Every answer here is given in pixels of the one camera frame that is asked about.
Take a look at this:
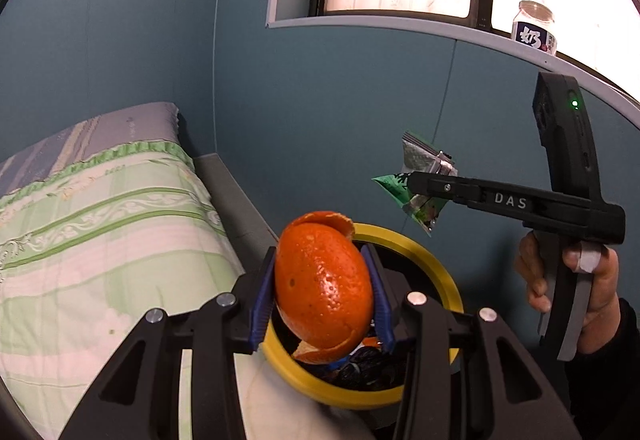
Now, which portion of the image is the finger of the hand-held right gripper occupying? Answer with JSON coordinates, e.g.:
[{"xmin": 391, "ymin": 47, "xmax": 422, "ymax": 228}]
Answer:
[{"xmin": 409, "ymin": 171, "xmax": 483, "ymax": 213}]

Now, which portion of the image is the orange peel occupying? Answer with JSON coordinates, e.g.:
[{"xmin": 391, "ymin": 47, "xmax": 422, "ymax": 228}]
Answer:
[{"xmin": 274, "ymin": 211, "xmax": 376, "ymax": 366}]

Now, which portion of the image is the glass bottle dark label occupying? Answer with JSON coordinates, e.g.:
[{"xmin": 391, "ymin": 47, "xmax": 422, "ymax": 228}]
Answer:
[{"xmin": 511, "ymin": 0, "xmax": 558, "ymax": 57}]

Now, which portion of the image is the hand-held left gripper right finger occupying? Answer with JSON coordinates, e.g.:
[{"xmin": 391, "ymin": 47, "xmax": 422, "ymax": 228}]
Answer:
[{"xmin": 360, "ymin": 244, "xmax": 585, "ymax": 440}]

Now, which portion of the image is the grey striped bed sheet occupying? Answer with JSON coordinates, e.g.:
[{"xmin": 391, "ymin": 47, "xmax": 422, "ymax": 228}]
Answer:
[{"xmin": 0, "ymin": 101, "xmax": 181, "ymax": 201}]

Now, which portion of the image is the green patterned quilt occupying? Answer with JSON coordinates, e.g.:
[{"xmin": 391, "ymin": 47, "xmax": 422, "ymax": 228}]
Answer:
[{"xmin": 0, "ymin": 140, "xmax": 281, "ymax": 440}]

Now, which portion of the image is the grey bed frame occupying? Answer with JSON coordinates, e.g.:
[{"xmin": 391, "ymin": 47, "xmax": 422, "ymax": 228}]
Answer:
[{"xmin": 192, "ymin": 152, "xmax": 281, "ymax": 271}]

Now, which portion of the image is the black wrapper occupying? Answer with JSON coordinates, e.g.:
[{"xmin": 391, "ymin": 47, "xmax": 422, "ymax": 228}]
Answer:
[{"xmin": 345, "ymin": 350, "xmax": 403, "ymax": 385}]

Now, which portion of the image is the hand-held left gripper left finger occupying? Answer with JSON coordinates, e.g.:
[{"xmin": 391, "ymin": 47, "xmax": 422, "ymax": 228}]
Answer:
[{"xmin": 57, "ymin": 246, "xmax": 278, "ymax": 440}]

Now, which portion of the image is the black trash bin yellow rim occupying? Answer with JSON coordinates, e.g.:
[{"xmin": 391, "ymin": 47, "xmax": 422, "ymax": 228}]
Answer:
[{"xmin": 260, "ymin": 222, "xmax": 465, "ymax": 410}]

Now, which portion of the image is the green silver foil snack wrapper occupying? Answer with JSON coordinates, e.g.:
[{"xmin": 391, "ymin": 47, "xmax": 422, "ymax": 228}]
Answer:
[{"xmin": 371, "ymin": 130, "xmax": 458, "ymax": 237}]

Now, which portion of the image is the person's right hand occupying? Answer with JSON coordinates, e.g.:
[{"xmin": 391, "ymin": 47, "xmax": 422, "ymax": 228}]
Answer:
[{"xmin": 515, "ymin": 230, "xmax": 621, "ymax": 355}]

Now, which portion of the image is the person's right forearm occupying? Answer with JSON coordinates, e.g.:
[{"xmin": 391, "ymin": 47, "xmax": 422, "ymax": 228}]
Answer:
[{"xmin": 565, "ymin": 297, "xmax": 640, "ymax": 440}]

